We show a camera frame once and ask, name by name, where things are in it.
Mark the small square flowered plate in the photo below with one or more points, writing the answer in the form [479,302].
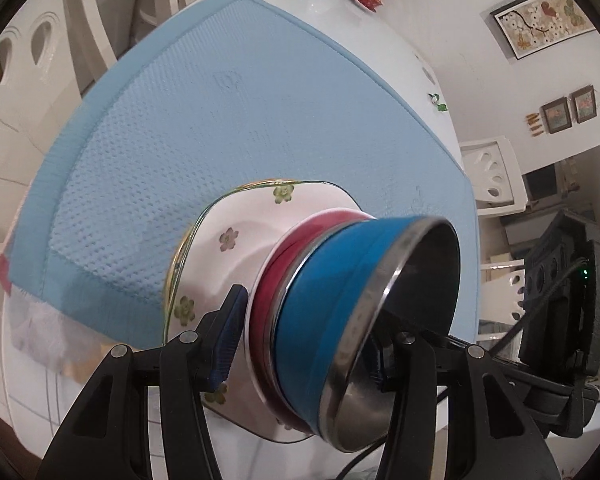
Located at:
[220,270]

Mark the light blue woven mat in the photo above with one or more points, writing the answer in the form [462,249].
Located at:
[180,135]

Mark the pink cartoon bowl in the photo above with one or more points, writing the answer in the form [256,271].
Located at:
[256,330]

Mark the round blue leaf plate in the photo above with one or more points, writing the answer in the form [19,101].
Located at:
[175,262]

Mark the hanging wall ornaments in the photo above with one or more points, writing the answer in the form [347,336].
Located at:
[534,124]

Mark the blue steel bowl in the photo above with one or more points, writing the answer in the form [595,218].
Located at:
[330,310]

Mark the small green white trinket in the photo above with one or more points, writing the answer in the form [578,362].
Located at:
[437,102]

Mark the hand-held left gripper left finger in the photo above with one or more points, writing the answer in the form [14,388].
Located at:
[227,345]

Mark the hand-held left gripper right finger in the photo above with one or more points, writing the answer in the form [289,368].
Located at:
[410,360]

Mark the small framed picture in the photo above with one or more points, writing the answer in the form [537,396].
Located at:
[583,104]
[556,116]

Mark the magenta steel bowl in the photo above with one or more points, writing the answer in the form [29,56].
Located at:
[300,255]

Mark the large framed flower picture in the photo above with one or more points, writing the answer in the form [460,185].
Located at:
[542,22]

